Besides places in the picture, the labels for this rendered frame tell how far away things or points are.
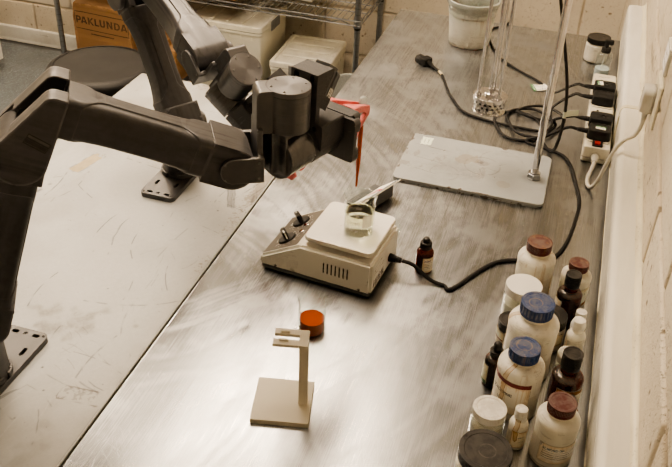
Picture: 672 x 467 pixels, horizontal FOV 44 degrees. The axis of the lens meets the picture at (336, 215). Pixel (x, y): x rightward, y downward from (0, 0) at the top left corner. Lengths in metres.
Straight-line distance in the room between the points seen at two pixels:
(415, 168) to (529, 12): 2.11
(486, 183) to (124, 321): 0.76
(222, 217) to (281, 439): 0.54
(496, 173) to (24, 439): 1.02
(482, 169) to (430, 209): 0.18
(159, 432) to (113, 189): 0.63
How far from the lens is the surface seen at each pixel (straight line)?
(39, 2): 4.67
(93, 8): 3.99
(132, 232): 1.53
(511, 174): 1.73
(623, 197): 1.53
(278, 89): 1.04
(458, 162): 1.74
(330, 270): 1.36
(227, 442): 1.15
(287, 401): 1.19
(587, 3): 3.71
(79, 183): 1.69
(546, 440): 1.13
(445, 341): 1.31
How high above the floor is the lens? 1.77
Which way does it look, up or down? 34 degrees down
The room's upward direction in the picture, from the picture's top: 3 degrees clockwise
